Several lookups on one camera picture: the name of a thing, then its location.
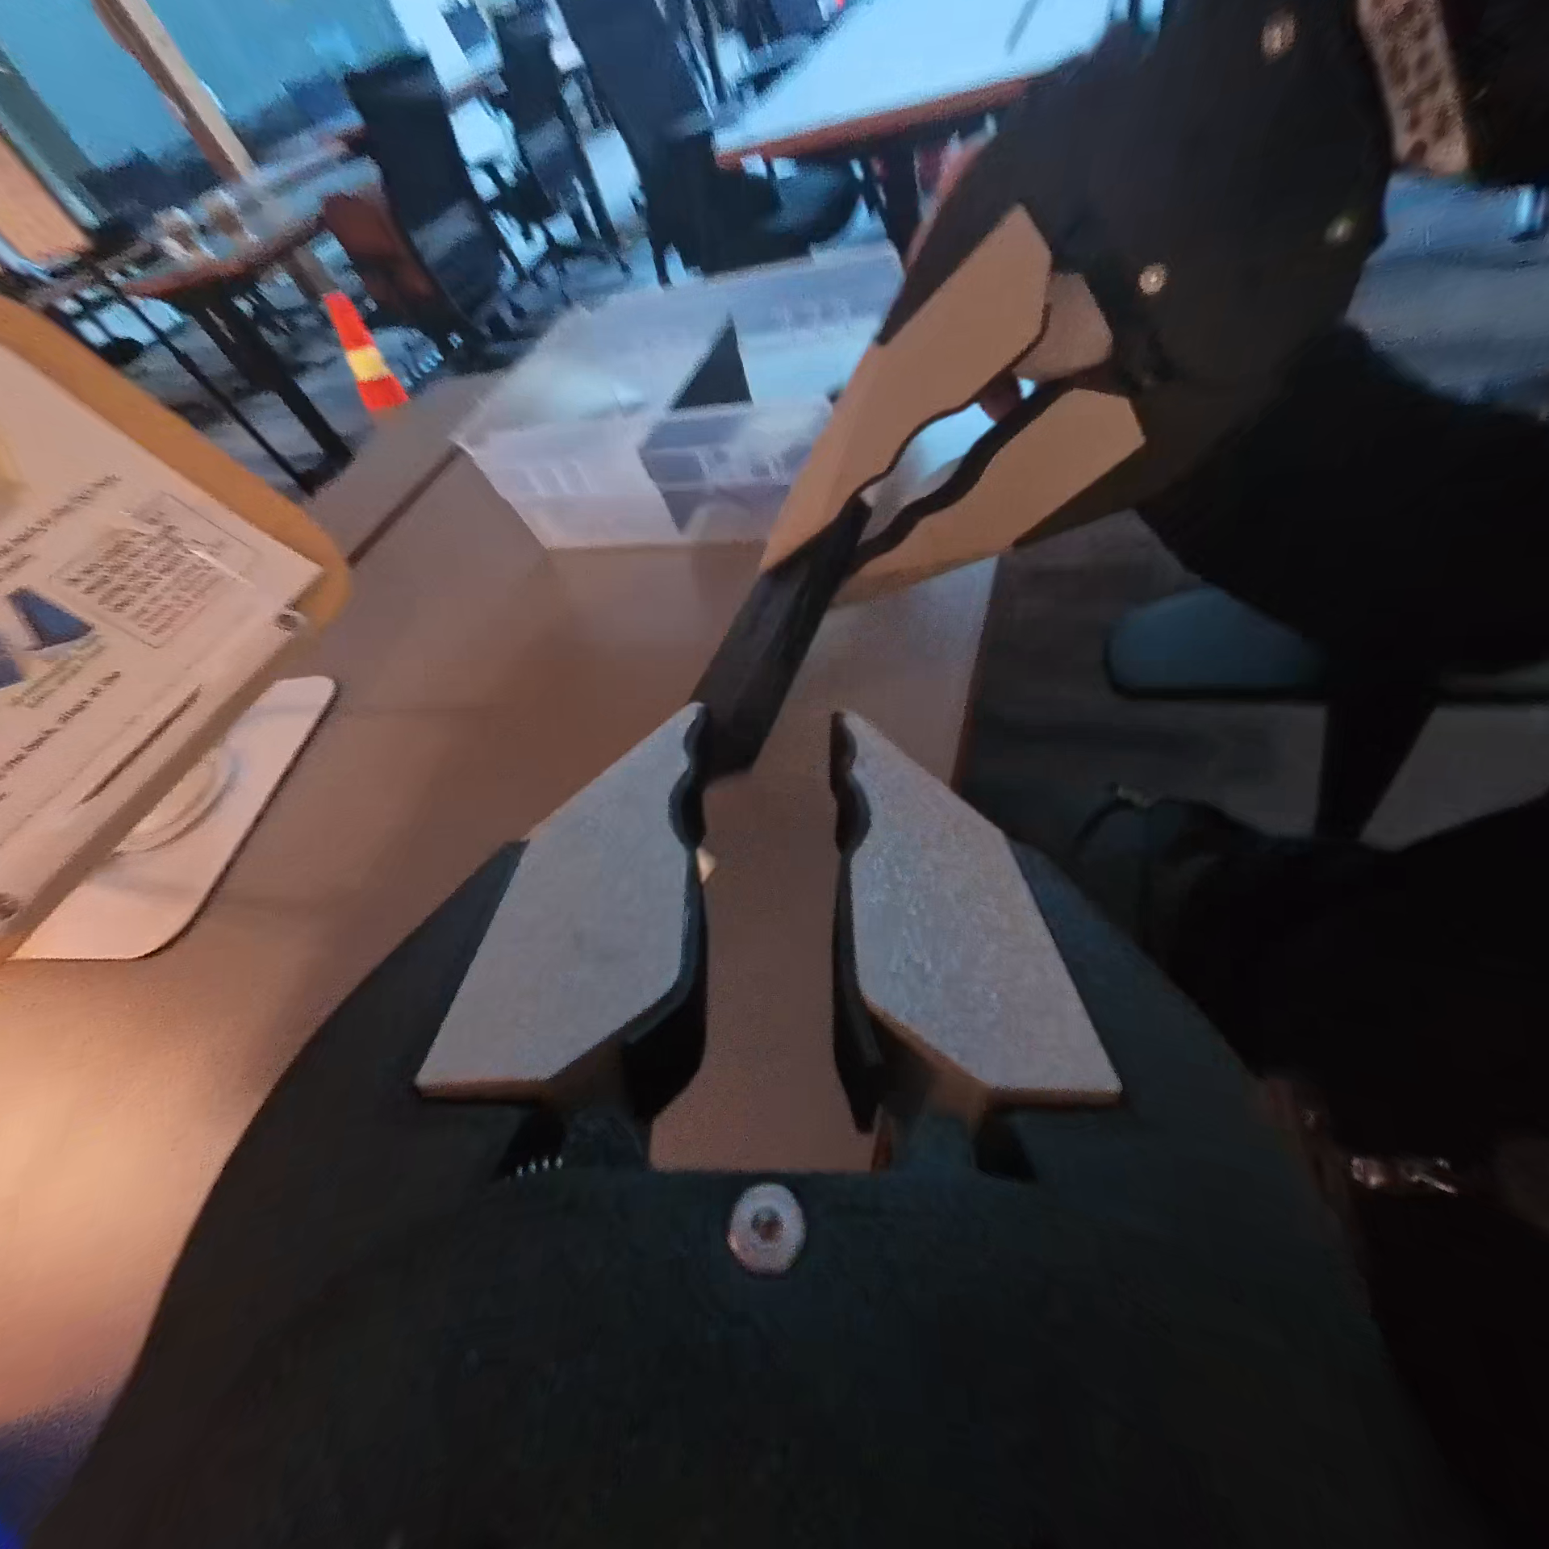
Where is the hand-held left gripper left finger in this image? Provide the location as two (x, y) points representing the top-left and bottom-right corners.
(415, 705), (714, 1122)

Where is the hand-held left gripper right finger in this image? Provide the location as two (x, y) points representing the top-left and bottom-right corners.
(828, 710), (1125, 1133)

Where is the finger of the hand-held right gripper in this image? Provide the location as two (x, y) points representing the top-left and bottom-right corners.
(838, 380), (1149, 607)
(760, 207), (1118, 574)

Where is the grey USB hub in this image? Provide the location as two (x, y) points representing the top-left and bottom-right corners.
(688, 496), (876, 779)

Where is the clear plastic bin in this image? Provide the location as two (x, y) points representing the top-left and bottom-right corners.
(454, 260), (904, 552)

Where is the person's right forearm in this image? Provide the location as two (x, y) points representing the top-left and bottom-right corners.
(1138, 327), (1549, 679)

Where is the black bin divider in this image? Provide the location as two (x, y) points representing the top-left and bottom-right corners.
(642, 318), (777, 535)

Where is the black chair with armrest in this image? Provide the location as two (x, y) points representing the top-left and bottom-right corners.
(1107, 589), (1549, 838)

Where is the white table with orange edge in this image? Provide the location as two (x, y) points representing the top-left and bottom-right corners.
(714, 0), (1116, 257)

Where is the white stand base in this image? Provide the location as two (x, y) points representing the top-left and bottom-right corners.
(13, 675), (338, 961)

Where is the person's dark clothed body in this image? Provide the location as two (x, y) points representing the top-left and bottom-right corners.
(1090, 788), (1549, 1549)

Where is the wooden display board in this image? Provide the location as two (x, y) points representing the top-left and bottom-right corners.
(0, 297), (353, 957)

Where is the row of black office chairs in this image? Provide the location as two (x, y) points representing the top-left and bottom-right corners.
(345, 0), (849, 353)

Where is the printed instruction sheet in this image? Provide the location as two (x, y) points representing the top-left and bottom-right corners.
(0, 351), (323, 898)

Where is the orange traffic cone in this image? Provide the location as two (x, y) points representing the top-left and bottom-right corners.
(321, 290), (412, 413)

